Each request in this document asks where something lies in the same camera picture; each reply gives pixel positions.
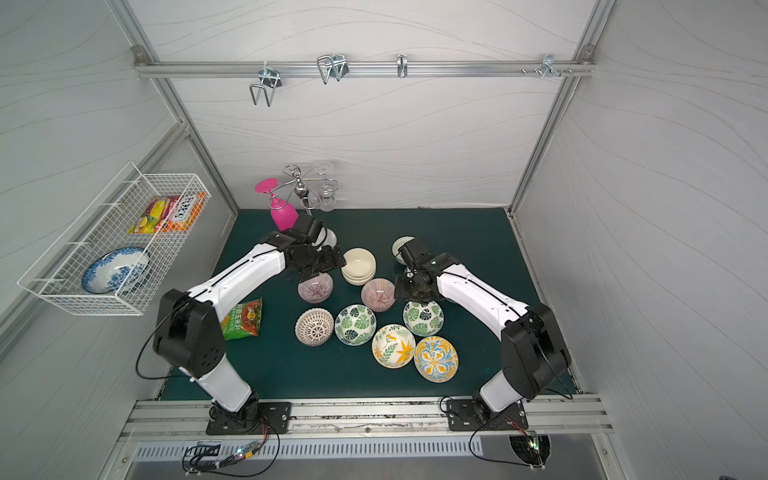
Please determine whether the pink striped bowl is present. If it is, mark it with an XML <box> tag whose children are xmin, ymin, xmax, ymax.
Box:
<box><xmin>361</xmin><ymin>278</ymin><xmax>395</xmax><ymax>312</ymax></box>
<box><xmin>297</xmin><ymin>273</ymin><xmax>334</xmax><ymax>304</ymax></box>

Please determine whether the green leaf bowl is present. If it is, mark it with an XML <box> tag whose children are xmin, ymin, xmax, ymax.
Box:
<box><xmin>334</xmin><ymin>304</ymin><xmax>377</xmax><ymax>346</ymax></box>
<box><xmin>403</xmin><ymin>301</ymin><xmax>444</xmax><ymax>337</ymax></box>

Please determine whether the cream bowl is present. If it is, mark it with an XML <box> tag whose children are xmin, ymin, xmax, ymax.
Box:
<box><xmin>342</xmin><ymin>248</ymin><xmax>376</xmax><ymax>278</ymax></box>
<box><xmin>342</xmin><ymin>266</ymin><xmax>376</xmax><ymax>286</ymax></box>

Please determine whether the white lattice bowl front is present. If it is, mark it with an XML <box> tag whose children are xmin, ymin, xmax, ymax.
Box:
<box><xmin>295</xmin><ymin>308</ymin><xmax>334</xmax><ymax>347</ymax></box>

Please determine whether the white lattice bowl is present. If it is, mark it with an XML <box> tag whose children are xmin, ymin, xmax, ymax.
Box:
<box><xmin>392</xmin><ymin>236</ymin><xmax>414</xmax><ymax>265</ymax></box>
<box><xmin>295</xmin><ymin>308</ymin><xmax>334</xmax><ymax>347</ymax></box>

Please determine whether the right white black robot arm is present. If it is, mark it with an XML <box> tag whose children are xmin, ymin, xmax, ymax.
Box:
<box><xmin>394</xmin><ymin>261</ymin><xmax>571</xmax><ymax>416</ymax></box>

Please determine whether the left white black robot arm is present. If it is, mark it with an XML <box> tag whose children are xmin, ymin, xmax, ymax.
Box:
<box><xmin>152</xmin><ymin>230</ymin><xmax>346</xmax><ymax>426</ymax></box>

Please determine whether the white lattice bowl back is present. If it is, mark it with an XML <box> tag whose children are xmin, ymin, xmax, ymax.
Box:
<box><xmin>392</xmin><ymin>236</ymin><xmax>414</xmax><ymax>265</ymax></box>

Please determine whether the pink plastic wine glass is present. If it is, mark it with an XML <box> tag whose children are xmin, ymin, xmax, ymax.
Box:
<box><xmin>254</xmin><ymin>178</ymin><xmax>299</xmax><ymax>231</ymax></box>

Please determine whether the clear wine glass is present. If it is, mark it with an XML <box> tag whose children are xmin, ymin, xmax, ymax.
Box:
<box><xmin>314</xmin><ymin>161</ymin><xmax>340</xmax><ymax>212</ymax></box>

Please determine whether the yellow leaf patterned bowl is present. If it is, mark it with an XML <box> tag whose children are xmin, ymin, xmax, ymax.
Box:
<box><xmin>372</xmin><ymin>324</ymin><xmax>416</xmax><ymax>369</ymax></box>

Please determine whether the chrome glass holder stand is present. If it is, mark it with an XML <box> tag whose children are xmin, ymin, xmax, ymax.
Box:
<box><xmin>283</xmin><ymin>164</ymin><xmax>320</xmax><ymax>216</ymax></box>

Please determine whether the blue yellow floral bowl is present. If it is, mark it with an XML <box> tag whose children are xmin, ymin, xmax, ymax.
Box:
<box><xmin>414</xmin><ymin>336</ymin><xmax>459</xmax><ymax>384</ymax></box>

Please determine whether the dark green table mat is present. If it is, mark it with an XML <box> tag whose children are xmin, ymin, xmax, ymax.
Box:
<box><xmin>226</xmin><ymin>208</ymin><xmax>539</xmax><ymax>399</ymax></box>

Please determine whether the green snack bag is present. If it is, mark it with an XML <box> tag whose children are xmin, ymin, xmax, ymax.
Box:
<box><xmin>221</xmin><ymin>299</ymin><xmax>263</xmax><ymax>341</ymax></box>

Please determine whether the colourful snack packet in basket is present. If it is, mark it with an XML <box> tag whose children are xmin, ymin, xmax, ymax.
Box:
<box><xmin>127</xmin><ymin>192</ymin><xmax>207</xmax><ymax>235</ymax></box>

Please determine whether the metal double hook left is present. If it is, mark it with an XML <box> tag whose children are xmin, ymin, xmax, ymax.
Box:
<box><xmin>249</xmin><ymin>64</ymin><xmax>282</xmax><ymax>107</ymax></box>

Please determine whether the metal double hook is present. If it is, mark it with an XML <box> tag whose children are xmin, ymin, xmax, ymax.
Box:
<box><xmin>316</xmin><ymin>54</ymin><xmax>349</xmax><ymax>85</ymax></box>
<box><xmin>249</xmin><ymin>64</ymin><xmax>282</xmax><ymax>107</ymax></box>

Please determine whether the blue white bowl in basket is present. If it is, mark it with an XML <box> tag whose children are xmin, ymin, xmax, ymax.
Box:
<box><xmin>81</xmin><ymin>247</ymin><xmax>151</xmax><ymax>295</ymax></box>

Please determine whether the metal double hook middle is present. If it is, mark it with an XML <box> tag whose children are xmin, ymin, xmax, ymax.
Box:
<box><xmin>316</xmin><ymin>54</ymin><xmax>349</xmax><ymax>85</ymax></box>

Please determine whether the aluminium top crossbar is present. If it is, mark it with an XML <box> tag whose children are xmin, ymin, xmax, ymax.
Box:
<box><xmin>134</xmin><ymin>58</ymin><xmax>597</xmax><ymax>80</ymax></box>

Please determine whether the small metal hook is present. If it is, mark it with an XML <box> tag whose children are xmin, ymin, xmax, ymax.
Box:
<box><xmin>396</xmin><ymin>54</ymin><xmax>408</xmax><ymax>79</ymax></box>

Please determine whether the metal hook right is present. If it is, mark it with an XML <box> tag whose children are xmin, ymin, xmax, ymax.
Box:
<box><xmin>520</xmin><ymin>55</ymin><xmax>574</xmax><ymax>78</ymax></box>

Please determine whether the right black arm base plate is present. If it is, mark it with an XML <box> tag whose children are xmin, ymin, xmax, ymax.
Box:
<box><xmin>441</xmin><ymin>398</ymin><xmax>529</xmax><ymax>432</ymax></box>

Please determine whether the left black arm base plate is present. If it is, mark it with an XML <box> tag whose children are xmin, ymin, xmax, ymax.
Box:
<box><xmin>205</xmin><ymin>402</ymin><xmax>292</xmax><ymax>436</ymax></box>

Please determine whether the right black cable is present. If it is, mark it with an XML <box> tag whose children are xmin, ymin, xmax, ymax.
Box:
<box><xmin>439</xmin><ymin>392</ymin><xmax>550</xmax><ymax>469</ymax></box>

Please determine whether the aluminium front mounting rail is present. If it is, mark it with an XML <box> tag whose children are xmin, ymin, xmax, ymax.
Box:
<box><xmin>118</xmin><ymin>394</ymin><xmax>614</xmax><ymax>442</ymax></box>

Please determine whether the white wire wall basket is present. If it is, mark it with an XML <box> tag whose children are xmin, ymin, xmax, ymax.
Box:
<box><xmin>17</xmin><ymin>163</ymin><xmax>210</xmax><ymax>316</ymax></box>

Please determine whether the left black cable with board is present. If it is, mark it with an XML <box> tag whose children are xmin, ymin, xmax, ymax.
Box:
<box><xmin>181</xmin><ymin>416</ymin><xmax>283</xmax><ymax>477</ymax></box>

